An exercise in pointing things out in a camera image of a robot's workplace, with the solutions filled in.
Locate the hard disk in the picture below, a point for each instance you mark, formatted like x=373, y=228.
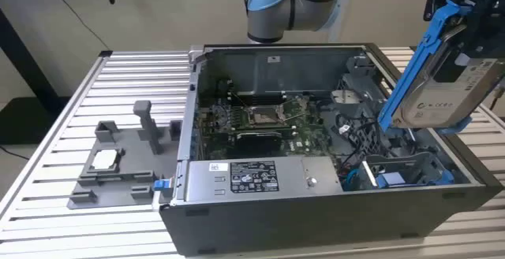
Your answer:
x=434, y=99

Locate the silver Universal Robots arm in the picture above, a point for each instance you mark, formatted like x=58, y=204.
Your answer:
x=275, y=19

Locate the grey metal disk bay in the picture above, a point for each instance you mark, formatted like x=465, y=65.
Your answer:
x=414, y=164

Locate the blue disk carrier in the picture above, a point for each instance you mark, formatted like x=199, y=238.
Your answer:
x=389, y=179

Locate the green motherboard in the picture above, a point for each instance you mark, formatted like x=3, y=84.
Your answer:
x=312, y=140

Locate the CPU socket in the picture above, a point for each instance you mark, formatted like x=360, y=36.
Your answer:
x=262, y=117

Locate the RAM stick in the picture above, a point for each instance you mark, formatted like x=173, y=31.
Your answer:
x=258, y=142

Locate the silver power supply unit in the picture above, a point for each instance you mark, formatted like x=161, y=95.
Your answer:
x=283, y=179

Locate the black open PC case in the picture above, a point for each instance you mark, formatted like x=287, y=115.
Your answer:
x=275, y=226

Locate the grey parts rack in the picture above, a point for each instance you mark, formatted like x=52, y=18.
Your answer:
x=130, y=140

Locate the blue plastic latch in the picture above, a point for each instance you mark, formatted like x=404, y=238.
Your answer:
x=159, y=184

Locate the silver CPU chip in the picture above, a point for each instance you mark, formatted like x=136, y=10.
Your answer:
x=104, y=159

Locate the black desk stand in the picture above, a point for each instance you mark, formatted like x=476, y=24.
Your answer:
x=23, y=64

